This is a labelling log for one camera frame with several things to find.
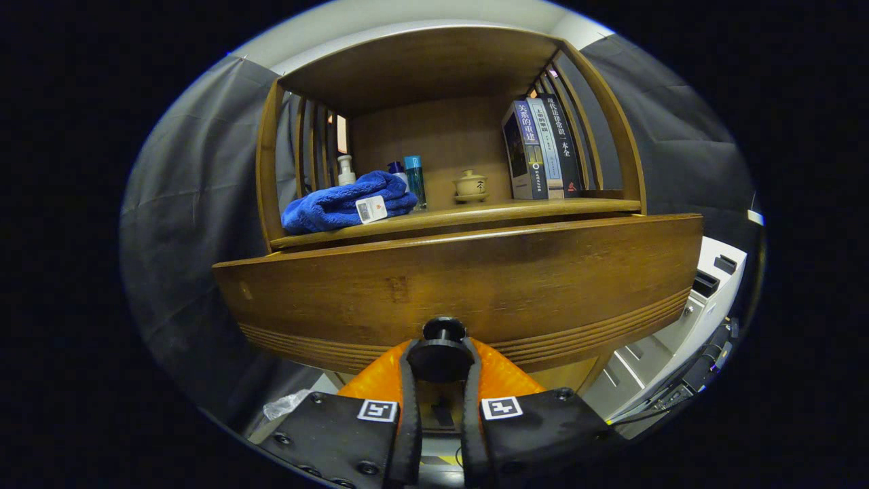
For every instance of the white bottle with blue cap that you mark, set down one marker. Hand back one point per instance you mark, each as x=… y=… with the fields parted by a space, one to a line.
x=398 y=173

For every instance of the teal bottle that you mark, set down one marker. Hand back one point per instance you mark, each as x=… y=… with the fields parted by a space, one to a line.
x=415 y=183

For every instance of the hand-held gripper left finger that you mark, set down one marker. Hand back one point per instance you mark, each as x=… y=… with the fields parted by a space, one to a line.
x=410 y=435

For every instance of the white and light blue book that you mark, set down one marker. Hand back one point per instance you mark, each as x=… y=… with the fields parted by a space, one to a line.
x=548 y=149

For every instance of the blue towel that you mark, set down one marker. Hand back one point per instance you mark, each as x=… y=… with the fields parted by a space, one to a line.
x=333 y=207

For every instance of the white pump bottle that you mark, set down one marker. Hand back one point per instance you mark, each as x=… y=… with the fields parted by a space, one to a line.
x=346 y=175

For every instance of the white shelf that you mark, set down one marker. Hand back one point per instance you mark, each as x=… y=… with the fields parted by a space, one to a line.
x=755 y=217

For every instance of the wooden cabinet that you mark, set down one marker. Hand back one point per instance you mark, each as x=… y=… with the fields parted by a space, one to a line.
x=434 y=136

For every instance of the white drawer unit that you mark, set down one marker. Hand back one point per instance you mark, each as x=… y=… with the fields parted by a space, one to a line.
x=679 y=333

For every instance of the wooden drawer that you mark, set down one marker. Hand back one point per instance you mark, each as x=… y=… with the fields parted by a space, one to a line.
x=475 y=285

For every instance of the beige lidded teacup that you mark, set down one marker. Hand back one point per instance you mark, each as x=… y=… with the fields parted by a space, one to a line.
x=470 y=187

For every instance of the wooden cabinet door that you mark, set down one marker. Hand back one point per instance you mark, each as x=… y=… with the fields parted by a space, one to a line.
x=563 y=377

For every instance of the black book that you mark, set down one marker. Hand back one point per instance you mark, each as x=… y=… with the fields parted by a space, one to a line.
x=563 y=142

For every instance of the black drawer knob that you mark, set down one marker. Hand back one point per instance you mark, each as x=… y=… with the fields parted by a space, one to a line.
x=441 y=356

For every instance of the dark blue book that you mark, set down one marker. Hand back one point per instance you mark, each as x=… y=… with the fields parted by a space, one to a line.
x=526 y=149

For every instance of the clear plastic bag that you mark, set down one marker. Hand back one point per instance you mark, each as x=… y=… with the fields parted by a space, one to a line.
x=285 y=405

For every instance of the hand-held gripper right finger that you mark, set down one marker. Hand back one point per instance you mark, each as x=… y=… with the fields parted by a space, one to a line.
x=472 y=435

